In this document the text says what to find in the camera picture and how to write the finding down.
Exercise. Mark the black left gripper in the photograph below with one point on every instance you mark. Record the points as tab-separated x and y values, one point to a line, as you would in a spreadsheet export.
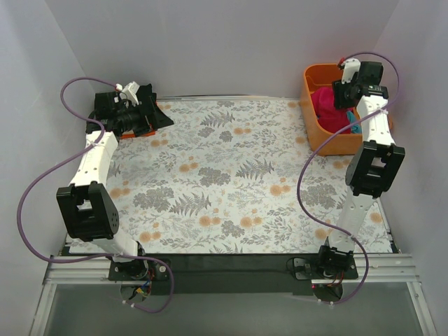
151	110

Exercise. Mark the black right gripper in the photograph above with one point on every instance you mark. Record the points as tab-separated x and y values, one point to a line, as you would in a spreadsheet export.
340	96

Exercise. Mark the pink t shirt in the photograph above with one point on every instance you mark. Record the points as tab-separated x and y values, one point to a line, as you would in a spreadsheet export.
329	118

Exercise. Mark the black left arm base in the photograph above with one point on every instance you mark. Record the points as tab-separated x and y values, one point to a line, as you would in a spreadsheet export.
141	273

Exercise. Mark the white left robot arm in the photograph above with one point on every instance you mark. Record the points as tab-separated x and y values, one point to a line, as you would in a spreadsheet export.
87	209

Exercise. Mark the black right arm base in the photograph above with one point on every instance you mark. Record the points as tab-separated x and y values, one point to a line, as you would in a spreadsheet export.
330	265

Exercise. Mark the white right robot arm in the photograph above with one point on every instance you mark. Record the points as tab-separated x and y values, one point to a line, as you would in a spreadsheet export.
373	167

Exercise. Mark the folded orange t shirt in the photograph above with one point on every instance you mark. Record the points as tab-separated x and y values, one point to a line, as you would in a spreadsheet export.
130	135

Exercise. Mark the teal t shirt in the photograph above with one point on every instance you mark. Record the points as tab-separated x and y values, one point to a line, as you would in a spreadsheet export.
355	128

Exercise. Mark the orange plastic basket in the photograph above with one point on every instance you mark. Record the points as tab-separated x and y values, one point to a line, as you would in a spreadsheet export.
332	140

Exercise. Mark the floral patterned table mat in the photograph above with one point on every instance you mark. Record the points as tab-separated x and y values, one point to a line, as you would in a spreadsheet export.
230	176

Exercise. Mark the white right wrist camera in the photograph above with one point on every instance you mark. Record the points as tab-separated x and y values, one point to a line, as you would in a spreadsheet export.
349	68

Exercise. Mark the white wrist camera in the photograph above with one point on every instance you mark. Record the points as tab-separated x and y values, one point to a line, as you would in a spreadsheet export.
349	68
128	92

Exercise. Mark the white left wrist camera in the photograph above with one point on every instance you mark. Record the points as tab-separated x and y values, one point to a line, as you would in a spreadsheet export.
128	92

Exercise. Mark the aluminium frame rail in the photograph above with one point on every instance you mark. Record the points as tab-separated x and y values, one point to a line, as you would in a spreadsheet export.
236	295

